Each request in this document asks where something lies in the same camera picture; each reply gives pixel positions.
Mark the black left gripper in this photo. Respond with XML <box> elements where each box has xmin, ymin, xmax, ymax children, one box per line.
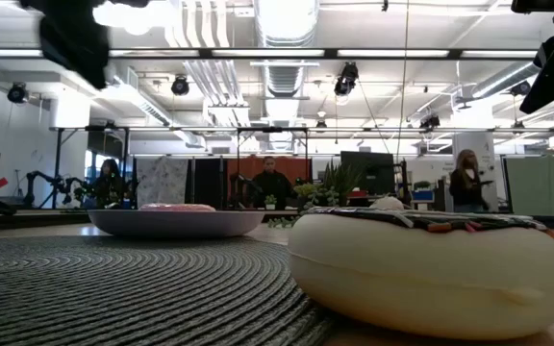
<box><xmin>38</xmin><ymin>7</ymin><xmax>111</xmax><ymax>90</ymax></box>

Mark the pink iced donut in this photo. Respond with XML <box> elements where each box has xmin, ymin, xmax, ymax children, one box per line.
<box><xmin>138</xmin><ymin>202</ymin><xmax>216</xmax><ymax>213</ymax></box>

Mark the black ceiling spotlight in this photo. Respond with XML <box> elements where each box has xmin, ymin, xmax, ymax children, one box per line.
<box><xmin>509</xmin><ymin>80</ymin><xmax>532</xmax><ymax>98</ymax></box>
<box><xmin>418</xmin><ymin>113</ymin><xmax>441</xmax><ymax>131</ymax></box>
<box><xmin>332</xmin><ymin>61</ymin><xmax>360</xmax><ymax>97</ymax></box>
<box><xmin>6</xmin><ymin>81</ymin><xmax>30</xmax><ymax>105</ymax></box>
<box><xmin>169</xmin><ymin>74</ymin><xmax>191</xmax><ymax>97</ymax></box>

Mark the person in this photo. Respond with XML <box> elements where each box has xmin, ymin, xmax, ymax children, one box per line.
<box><xmin>84</xmin><ymin>158</ymin><xmax>127</xmax><ymax>210</ymax></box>
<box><xmin>250</xmin><ymin>156</ymin><xmax>295</xmax><ymax>211</ymax></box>
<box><xmin>448</xmin><ymin>148</ymin><xmax>492</xmax><ymax>213</ymax></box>

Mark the grey patterned hanging cloth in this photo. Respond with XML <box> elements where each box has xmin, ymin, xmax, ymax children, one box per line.
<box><xmin>135</xmin><ymin>157</ymin><xmax>190</xmax><ymax>209</ymax></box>

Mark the blue box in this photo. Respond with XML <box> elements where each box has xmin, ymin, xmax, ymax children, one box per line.
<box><xmin>411</xmin><ymin>188</ymin><xmax>436</xmax><ymax>204</ymax></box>

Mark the pale round plate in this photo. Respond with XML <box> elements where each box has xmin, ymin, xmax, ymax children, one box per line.
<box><xmin>87</xmin><ymin>209</ymin><xmax>266</xmax><ymax>240</ymax></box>

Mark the black computer monitor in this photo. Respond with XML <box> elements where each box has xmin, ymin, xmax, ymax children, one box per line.
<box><xmin>340</xmin><ymin>150</ymin><xmax>396</xmax><ymax>196</ymax></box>

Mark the small white rounded object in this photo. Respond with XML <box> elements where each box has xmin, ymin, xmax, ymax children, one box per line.
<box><xmin>370</xmin><ymin>195</ymin><xmax>406</xmax><ymax>211</ymax></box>

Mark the spiky green potted plant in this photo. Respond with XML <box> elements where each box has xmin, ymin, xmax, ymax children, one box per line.
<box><xmin>322</xmin><ymin>161</ymin><xmax>365</xmax><ymax>208</ymax></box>

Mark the chocolate iced sprinkled donut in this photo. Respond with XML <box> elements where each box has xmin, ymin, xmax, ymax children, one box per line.
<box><xmin>287</xmin><ymin>205</ymin><xmax>554</xmax><ymax>341</ymax></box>

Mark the orange partition curtain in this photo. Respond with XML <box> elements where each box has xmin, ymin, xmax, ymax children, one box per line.
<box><xmin>226</xmin><ymin>156</ymin><xmax>314</xmax><ymax>194</ymax></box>

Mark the dark woven round placemat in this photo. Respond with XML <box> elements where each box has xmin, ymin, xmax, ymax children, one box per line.
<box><xmin>0</xmin><ymin>235</ymin><xmax>337</xmax><ymax>346</ymax></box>

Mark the yellow-green leafy plant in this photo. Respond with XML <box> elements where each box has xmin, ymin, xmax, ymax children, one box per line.
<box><xmin>292</xmin><ymin>182</ymin><xmax>322</xmax><ymax>198</ymax></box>

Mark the slanted silver air duct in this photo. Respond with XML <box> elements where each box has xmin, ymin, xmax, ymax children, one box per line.
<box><xmin>468</xmin><ymin>61</ymin><xmax>542</xmax><ymax>101</ymax></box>

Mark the green partition wall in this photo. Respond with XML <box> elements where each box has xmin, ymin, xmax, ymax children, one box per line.
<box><xmin>504</xmin><ymin>155</ymin><xmax>554</xmax><ymax>216</ymax></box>

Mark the thin hanging cable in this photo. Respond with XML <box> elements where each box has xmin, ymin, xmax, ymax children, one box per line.
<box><xmin>395</xmin><ymin>0</ymin><xmax>411</xmax><ymax>165</ymax></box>

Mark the black overhead frame bar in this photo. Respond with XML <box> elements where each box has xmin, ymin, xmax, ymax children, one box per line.
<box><xmin>0</xmin><ymin>46</ymin><xmax>541</xmax><ymax>62</ymax></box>

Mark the black metal rack frame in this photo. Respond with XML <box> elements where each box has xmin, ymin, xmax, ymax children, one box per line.
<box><xmin>48</xmin><ymin>125</ymin><xmax>313</xmax><ymax>211</ymax></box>

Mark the silver ceiling air duct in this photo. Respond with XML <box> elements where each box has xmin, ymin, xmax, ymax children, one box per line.
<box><xmin>253</xmin><ymin>0</ymin><xmax>321</xmax><ymax>151</ymax></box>

